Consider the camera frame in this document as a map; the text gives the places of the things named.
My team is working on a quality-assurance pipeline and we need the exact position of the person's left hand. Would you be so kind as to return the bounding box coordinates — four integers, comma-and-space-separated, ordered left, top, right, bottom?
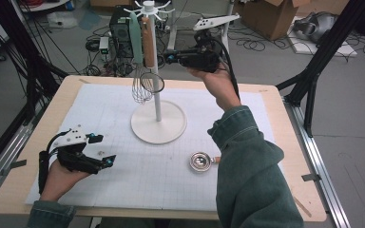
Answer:
40, 160, 86, 202

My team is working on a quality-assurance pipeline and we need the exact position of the white round table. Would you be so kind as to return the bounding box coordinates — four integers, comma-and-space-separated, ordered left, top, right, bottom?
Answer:
18, 0, 70, 13

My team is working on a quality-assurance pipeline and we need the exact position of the white hook rack stand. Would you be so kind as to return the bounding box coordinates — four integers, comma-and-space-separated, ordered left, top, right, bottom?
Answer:
123, 0, 188, 145

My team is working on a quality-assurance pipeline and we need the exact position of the white power supply box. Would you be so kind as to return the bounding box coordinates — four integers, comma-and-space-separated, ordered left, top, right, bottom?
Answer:
98, 36, 110, 55

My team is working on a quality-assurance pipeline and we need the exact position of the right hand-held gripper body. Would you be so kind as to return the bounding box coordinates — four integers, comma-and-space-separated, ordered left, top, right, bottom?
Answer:
178, 13, 241, 73

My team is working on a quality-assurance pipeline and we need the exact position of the grey bag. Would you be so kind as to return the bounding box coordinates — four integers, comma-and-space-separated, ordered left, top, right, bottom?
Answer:
293, 11, 338, 44

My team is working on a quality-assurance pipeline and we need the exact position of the black computer tower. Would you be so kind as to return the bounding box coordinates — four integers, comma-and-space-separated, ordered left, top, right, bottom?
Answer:
108, 5, 141, 60

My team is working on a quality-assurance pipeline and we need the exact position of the white desk leg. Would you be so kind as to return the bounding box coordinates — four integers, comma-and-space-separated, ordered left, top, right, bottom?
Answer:
221, 0, 236, 60
166, 0, 178, 53

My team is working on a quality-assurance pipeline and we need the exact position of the white grid mat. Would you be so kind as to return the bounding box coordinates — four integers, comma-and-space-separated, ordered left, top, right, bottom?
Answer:
25, 83, 279, 213

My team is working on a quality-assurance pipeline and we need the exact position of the steel funnel with wooden handle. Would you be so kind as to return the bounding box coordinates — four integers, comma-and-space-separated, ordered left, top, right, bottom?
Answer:
188, 151, 221, 173

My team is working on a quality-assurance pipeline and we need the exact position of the tangle of black floor cables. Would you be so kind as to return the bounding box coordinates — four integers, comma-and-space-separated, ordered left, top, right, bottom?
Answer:
85, 25, 172, 78

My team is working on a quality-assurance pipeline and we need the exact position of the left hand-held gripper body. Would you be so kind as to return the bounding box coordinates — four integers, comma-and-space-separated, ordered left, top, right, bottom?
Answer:
52, 125, 105, 175

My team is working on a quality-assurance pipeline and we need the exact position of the right hand-held gripper cable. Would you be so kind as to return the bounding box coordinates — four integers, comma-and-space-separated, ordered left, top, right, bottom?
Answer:
215, 37, 241, 103

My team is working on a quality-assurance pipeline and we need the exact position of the left hand-held gripper cable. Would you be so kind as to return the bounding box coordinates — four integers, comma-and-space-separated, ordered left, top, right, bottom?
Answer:
37, 129, 72, 195

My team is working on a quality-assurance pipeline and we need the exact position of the hand-held gripper cable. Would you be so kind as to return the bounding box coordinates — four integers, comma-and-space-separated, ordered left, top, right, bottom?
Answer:
37, 129, 72, 195
215, 37, 241, 103

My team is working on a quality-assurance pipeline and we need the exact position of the black metal frame post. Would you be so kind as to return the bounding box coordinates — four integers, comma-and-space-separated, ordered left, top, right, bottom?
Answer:
275, 0, 365, 138
0, 0, 69, 127

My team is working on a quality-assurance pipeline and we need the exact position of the whisk with green handle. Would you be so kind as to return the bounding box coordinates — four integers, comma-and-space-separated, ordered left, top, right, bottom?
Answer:
127, 11, 156, 105

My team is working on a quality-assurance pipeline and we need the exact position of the person's right hand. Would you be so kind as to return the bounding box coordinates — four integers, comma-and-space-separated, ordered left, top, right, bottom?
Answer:
186, 67, 242, 112

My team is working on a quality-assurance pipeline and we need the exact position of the cardboard box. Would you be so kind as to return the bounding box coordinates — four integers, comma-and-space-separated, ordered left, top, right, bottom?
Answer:
240, 0, 351, 41

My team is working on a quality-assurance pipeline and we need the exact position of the clear plastic bag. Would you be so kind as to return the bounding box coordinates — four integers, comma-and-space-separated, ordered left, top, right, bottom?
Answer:
47, 11, 79, 29

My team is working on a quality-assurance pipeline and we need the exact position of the aluminium rail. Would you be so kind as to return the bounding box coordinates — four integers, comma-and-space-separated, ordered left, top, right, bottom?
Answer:
0, 104, 34, 203
283, 101, 351, 228

